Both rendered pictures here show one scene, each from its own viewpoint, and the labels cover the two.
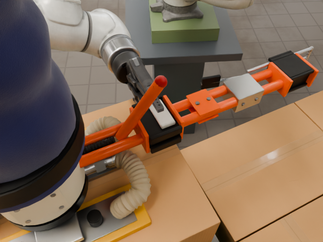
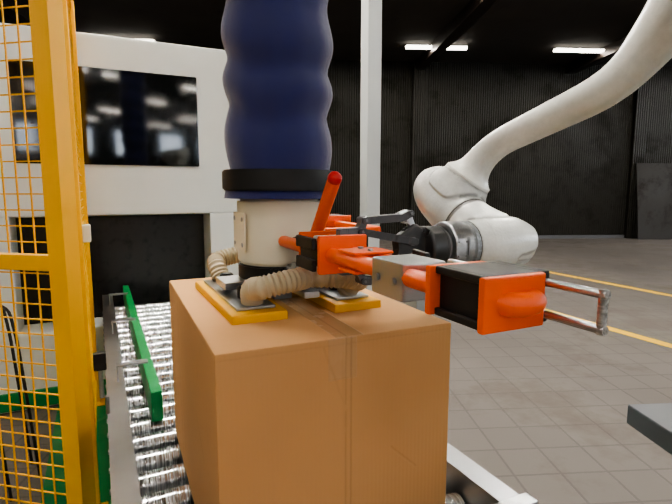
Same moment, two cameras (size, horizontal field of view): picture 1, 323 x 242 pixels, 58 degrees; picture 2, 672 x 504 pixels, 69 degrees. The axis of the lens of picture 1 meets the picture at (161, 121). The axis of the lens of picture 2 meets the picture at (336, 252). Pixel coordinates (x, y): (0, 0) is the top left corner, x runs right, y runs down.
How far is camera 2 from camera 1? 0.94 m
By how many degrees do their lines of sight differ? 84
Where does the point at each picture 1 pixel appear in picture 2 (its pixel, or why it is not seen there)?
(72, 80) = not seen: outside the picture
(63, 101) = (271, 137)
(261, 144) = not seen: outside the picture
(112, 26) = (478, 216)
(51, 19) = (430, 181)
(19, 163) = (230, 148)
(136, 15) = not seen: outside the picture
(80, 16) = (456, 192)
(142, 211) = (246, 313)
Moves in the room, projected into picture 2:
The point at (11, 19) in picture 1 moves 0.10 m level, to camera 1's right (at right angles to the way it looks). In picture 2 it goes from (261, 61) to (252, 45)
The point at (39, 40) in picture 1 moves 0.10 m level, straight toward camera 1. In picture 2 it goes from (270, 81) to (214, 75)
